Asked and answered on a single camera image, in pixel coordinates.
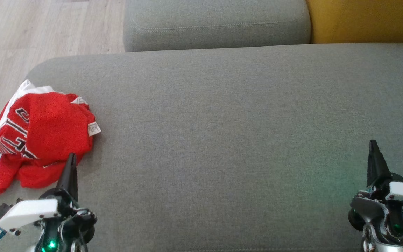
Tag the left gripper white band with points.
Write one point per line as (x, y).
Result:
(30, 211)

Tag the red white basketball jersey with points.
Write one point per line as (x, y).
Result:
(54, 122)

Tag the yellow upholstered backrest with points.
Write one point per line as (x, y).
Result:
(366, 19)

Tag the grey sofa seat cushion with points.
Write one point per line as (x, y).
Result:
(222, 140)

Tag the grey seamed sofa cushion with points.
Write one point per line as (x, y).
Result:
(215, 21)

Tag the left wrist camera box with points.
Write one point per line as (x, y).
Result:
(0, 212)

